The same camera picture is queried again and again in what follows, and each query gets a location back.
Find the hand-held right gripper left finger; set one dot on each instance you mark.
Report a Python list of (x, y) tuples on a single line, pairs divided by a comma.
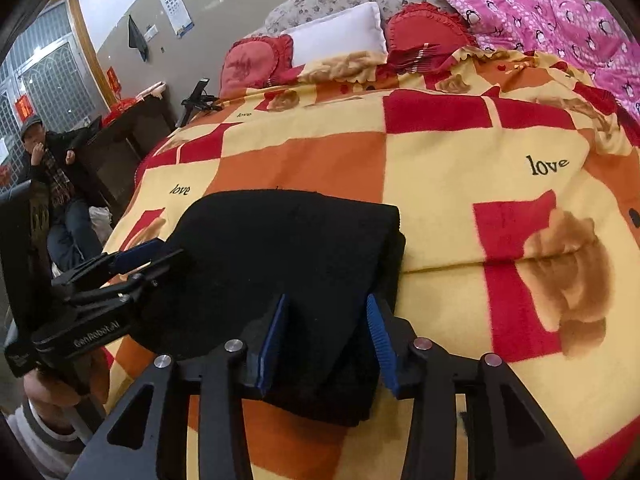
[(270, 347)]

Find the wall eye chart poster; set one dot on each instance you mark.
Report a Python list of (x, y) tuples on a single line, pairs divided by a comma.
[(175, 5)]

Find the person's left forearm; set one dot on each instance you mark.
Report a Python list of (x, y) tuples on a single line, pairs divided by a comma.
[(45, 440)]

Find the white pillow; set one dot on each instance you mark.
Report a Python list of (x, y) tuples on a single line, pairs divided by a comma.
[(340, 35)]

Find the checked orange red blanket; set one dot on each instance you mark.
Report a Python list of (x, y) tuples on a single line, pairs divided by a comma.
[(450, 150)]

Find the black knit pants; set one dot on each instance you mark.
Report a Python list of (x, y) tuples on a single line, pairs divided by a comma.
[(280, 240)]

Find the dark wooden desk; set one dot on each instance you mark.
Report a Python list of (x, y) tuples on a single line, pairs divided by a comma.
[(125, 145)]

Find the black phone stand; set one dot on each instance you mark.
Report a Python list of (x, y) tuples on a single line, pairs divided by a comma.
[(197, 102)]

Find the dark cloth on wall hook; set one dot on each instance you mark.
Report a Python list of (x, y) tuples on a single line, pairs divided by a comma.
[(137, 40)]

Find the person's left hand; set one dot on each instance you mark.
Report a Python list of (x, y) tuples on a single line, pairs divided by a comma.
[(47, 390)]

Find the white plastic bag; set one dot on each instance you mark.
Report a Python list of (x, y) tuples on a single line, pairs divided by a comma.
[(101, 225)]

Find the red wall decoration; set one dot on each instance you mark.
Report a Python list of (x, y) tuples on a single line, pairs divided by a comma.
[(113, 80)]

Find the barred window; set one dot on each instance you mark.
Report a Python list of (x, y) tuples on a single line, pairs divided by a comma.
[(45, 75)]

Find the red cloth on desk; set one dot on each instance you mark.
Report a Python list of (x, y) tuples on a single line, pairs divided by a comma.
[(117, 110)]

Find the red ruffled heart pillow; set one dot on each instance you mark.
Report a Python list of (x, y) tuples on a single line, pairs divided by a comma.
[(425, 27), (250, 62)]

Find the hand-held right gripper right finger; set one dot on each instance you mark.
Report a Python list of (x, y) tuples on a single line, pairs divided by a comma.
[(380, 340)]

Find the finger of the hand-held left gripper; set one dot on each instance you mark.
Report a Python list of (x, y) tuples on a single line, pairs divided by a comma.
[(135, 255), (165, 267)]

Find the pink penguin print quilt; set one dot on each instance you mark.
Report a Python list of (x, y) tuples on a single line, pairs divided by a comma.
[(550, 20)]

